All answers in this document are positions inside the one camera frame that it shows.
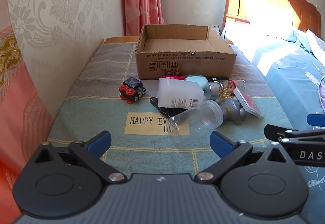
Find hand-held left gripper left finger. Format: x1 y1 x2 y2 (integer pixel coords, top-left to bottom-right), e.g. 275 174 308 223
25 131 127 184

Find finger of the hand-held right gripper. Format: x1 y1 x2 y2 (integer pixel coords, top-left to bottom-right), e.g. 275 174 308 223
307 113 325 126
264 124 325 144

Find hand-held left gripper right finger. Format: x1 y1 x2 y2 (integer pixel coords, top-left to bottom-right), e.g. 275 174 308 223
194 131 300 184

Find clear plastic jar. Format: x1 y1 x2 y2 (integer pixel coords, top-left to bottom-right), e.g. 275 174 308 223
170 100 224 144

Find grey elephant toy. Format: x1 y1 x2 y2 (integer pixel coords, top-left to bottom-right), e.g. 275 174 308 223
215 98 246 125

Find red card box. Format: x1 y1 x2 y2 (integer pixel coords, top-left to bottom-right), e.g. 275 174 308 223
232 87 264 118

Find capsule bottle silver cap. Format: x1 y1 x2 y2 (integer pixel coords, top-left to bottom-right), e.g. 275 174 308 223
207 79 247 101

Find black cube toy red wheels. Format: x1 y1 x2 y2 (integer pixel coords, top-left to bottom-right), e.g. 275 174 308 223
119 77 147 105

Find white translucent plastic bottle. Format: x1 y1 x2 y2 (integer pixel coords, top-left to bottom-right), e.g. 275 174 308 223
157 77 205 110

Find cardboard box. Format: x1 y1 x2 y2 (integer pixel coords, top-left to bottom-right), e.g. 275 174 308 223
134 24 238 80

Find pink cloth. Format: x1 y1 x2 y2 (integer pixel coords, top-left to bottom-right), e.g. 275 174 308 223
318 64 325 116

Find blue bed sheet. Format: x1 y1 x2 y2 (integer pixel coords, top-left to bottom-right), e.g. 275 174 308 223
223 29 325 204

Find black plastic object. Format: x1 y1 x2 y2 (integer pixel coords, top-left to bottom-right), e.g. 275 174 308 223
150 97 190 124

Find light blue case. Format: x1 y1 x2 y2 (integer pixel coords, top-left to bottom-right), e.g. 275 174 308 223
185 74 210 89

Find white pillow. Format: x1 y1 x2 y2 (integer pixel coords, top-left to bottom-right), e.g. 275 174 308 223
303 28 325 65

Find orange gold patterned curtain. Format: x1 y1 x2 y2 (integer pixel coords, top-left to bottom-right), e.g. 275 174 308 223
0 0 55 217

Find wooden bed headboard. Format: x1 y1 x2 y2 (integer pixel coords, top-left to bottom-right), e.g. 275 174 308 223
221 0 323 37

